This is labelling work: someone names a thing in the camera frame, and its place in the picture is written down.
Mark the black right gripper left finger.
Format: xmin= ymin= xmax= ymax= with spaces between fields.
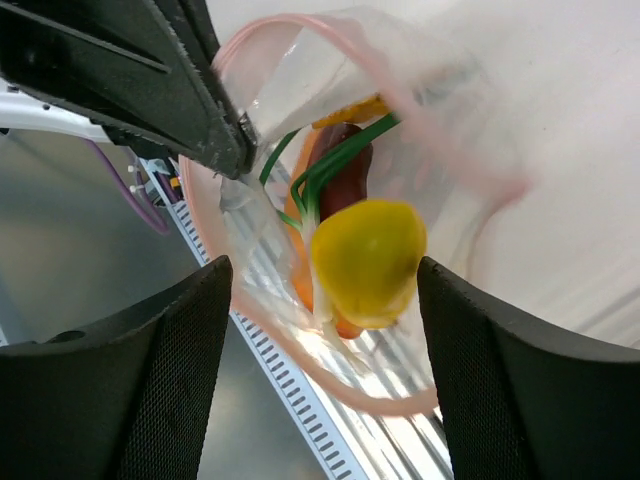
xmin=1 ymin=256 xmax=233 ymax=479

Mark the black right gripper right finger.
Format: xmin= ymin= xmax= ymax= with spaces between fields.
xmin=417 ymin=258 xmax=639 ymax=479

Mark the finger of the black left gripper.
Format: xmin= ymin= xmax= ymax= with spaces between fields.
xmin=1 ymin=1 xmax=250 ymax=179
xmin=155 ymin=1 xmax=257 ymax=165

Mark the green toy scallion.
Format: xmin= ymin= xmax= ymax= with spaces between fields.
xmin=279 ymin=114 xmax=399 ymax=339

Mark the yellow toy corn cob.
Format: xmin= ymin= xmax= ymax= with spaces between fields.
xmin=310 ymin=199 xmax=427 ymax=330

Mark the clear pink zip top bag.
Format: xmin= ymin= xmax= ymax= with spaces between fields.
xmin=179 ymin=6 xmax=530 ymax=417

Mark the orange toy croissant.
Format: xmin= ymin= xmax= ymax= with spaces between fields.
xmin=312 ymin=95 xmax=390 ymax=129

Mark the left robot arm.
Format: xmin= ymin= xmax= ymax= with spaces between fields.
xmin=1 ymin=0 xmax=256 ymax=179

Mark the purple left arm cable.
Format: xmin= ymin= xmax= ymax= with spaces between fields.
xmin=82 ymin=137 xmax=174 ymax=236

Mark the white slotted cable duct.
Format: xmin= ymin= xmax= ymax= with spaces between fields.
xmin=137 ymin=157 xmax=376 ymax=480

